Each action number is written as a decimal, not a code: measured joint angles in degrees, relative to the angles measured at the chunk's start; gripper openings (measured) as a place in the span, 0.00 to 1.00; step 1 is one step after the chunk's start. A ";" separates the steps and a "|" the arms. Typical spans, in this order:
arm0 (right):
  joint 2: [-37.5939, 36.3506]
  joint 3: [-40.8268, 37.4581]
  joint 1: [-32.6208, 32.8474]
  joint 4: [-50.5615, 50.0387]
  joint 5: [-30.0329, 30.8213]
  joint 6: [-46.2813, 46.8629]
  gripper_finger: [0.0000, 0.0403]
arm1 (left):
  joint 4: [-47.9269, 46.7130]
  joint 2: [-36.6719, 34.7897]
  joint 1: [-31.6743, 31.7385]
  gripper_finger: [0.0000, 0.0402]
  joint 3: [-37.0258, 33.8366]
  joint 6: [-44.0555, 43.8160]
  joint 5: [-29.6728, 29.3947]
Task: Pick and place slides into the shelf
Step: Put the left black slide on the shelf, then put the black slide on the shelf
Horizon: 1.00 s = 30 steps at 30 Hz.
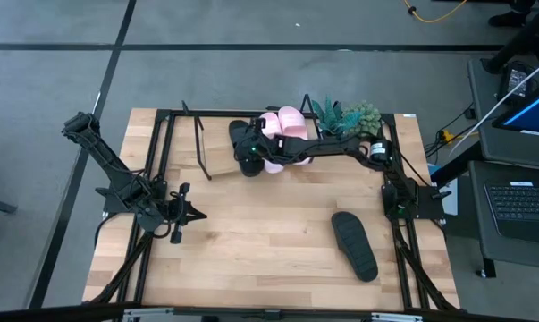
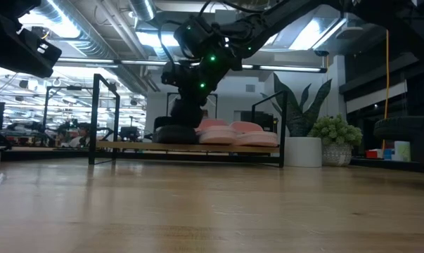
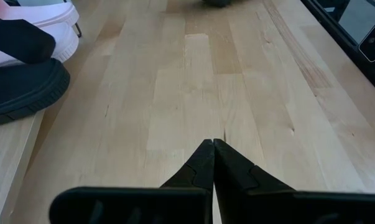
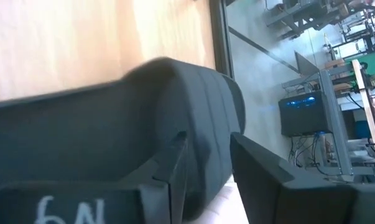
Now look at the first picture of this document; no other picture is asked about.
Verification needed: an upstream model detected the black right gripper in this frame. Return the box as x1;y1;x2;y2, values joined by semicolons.
236;124;295;174

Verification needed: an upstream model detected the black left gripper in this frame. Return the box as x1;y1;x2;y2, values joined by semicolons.
164;182;208;245

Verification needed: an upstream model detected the pink slide sandal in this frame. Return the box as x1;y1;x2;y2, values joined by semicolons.
276;106;313;166
257;111;287;174

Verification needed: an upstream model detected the black slide sandal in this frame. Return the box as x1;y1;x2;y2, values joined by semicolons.
227;119;265;178
330;210;380;284

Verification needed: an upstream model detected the snake plant in white pot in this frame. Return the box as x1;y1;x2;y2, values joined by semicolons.
311;94;362;138

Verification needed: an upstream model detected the bushy green plant patterned pot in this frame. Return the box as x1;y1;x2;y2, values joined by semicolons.
342;101;383;138

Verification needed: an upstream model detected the black crossbar with silver brackets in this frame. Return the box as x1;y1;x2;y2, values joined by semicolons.
0;302;498;322

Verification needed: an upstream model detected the grey desk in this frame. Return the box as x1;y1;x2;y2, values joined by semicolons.
467;55;539;163
468;159;539;278

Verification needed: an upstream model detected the white rod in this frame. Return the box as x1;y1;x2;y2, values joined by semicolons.
451;53;539;149

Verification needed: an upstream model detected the black power brick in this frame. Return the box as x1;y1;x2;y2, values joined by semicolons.
496;62;538;102

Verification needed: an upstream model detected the black laptop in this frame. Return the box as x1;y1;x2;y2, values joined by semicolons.
483;181;539;245

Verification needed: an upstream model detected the computer monitor with blue screen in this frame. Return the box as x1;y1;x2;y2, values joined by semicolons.
492;87;539;139

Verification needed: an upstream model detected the person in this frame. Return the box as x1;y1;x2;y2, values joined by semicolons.
481;0;539;75

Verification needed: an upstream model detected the wooden shelf with black frame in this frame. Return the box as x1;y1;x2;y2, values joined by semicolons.
181;97;326;182

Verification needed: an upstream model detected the black aluminium table frame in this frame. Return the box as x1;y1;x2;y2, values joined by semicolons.
83;106;460;314

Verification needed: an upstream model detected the black floor cable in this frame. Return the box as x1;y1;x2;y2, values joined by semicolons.
425;102;480;158

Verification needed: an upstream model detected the yellow floor cable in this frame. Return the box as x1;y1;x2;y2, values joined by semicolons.
402;0;469;24

